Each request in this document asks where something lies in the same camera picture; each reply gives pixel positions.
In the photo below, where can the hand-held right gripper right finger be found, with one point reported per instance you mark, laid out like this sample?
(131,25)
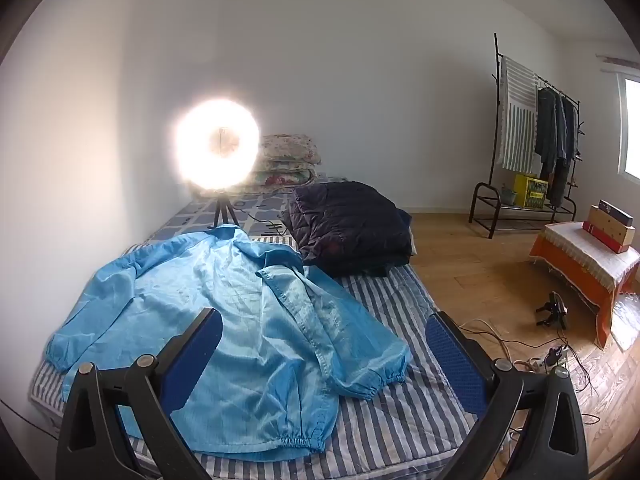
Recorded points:
(450,360)

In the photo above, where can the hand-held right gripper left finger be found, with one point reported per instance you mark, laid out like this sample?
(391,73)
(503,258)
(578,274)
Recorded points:
(192,360)

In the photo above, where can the light blue jacket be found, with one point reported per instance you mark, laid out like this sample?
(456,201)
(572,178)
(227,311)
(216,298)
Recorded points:
(250,335)

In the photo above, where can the black metal clothes rack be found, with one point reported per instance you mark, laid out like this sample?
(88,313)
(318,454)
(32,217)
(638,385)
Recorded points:
(498,110)

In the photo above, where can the white power strip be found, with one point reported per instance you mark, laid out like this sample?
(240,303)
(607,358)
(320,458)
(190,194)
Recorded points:
(550,360)

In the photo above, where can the small black floor tripod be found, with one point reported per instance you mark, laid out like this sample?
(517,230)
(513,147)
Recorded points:
(552,310)

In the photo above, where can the orange covered table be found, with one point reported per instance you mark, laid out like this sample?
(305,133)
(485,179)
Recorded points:
(570,275)

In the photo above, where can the black light tripod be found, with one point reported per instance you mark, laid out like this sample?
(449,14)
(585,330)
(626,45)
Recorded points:
(223,210)

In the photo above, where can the blue checked bed sheet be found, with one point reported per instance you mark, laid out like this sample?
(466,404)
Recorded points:
(260,205)

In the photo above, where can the white lace table cloth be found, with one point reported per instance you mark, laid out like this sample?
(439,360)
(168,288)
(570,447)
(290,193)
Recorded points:
(580,247)

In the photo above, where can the small grey pot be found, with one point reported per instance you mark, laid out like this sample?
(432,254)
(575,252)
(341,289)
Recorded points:
(509,196)

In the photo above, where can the bubble wrap sheet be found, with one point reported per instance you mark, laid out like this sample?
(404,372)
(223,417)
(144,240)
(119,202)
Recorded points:
(627,320)

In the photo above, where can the yellow crate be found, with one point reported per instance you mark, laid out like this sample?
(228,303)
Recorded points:
(531,191)

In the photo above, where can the red flat box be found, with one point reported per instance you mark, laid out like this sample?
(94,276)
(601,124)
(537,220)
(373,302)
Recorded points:
(597,236)

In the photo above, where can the tan cardboard box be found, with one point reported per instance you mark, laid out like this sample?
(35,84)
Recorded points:
(612,232)

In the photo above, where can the dark flat box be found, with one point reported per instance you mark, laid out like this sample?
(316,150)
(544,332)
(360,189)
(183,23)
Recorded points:
(617,213)

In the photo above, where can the dark hanging garment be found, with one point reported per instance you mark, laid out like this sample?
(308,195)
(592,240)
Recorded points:
(567,150)
(546,130)

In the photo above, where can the striped towel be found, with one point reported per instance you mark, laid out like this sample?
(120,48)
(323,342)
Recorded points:
(517,120)

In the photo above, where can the window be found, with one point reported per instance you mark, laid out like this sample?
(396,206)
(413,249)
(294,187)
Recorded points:
(631,130)

